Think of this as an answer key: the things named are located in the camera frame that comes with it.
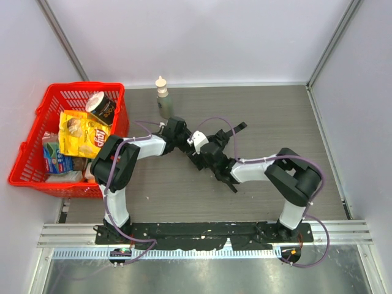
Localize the black folding umbrella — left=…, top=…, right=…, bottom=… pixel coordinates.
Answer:
left=187, top=122, right=247, bottom=193

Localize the red plastic basket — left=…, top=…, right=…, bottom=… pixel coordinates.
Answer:
left=8, top=81, right=130, bottom=198

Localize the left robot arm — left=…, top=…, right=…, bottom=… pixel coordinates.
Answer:
left=90, top=117, right=191, bottom=243

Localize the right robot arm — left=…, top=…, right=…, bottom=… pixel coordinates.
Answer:
left=195, top=142, right=324, bottom=241

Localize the beige squeeze bottle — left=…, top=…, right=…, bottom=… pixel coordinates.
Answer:
left=155, top=76, right=174, bottom=119

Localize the black ice cream tub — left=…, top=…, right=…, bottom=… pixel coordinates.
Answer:
left=85, top=91, right=116, bottom=126

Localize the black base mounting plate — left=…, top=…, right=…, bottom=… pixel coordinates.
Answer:
left=93, top=221, right=314, bottom=251

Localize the yellow Lay's chips bag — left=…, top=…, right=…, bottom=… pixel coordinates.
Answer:
left=58, top=110, right=111, bottom=159

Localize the pink wrapped package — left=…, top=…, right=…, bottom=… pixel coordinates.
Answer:
left=45, top=171, right=84, bottom=183

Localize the blue green snack packet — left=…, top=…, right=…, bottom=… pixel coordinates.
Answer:
left=42, top=131, right=74, bottom=175

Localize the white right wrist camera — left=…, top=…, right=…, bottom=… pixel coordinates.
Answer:
left=187, top=130, right=209, bottom=154

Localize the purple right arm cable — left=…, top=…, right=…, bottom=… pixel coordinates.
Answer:
left=189, top=116, right=326, bottom=218

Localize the white slotted cable duct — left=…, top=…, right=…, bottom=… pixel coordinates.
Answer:
left=52, top=246, right=281, bottom=260

